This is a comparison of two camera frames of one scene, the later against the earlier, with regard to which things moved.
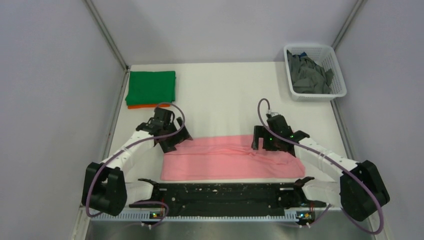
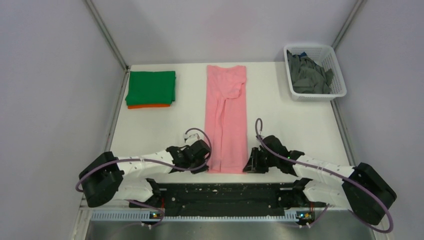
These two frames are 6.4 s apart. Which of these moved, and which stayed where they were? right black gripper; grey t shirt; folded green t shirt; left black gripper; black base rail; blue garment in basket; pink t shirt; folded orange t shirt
Moved: left black gripper; pink t shirt; right black gripper
Stayed: folded orange t shirt; folded green t shirt; black base rail; grey t shirt; blue garment in basket
